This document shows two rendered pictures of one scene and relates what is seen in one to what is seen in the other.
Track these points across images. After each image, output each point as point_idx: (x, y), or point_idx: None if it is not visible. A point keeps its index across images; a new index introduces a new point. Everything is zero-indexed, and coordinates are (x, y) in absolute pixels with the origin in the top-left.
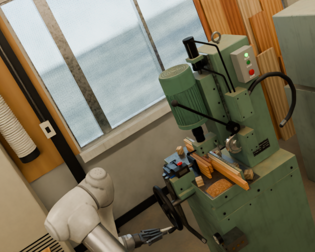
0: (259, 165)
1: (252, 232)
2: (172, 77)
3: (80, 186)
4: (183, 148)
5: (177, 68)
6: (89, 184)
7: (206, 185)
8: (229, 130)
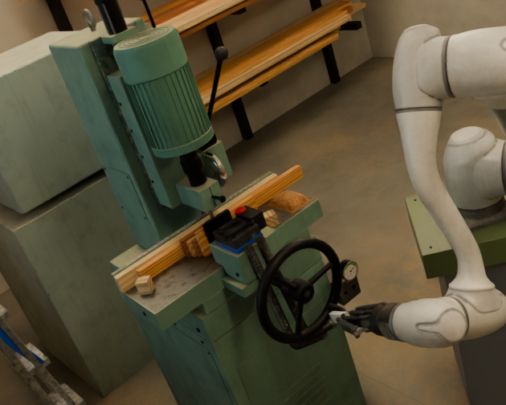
0: None
1: None
2: (175, 28)
3: (449, 36)
4: (130, 293)
5: (138, 37)
6: (440, 35)
7: (277, 217)
8: (212, 139)
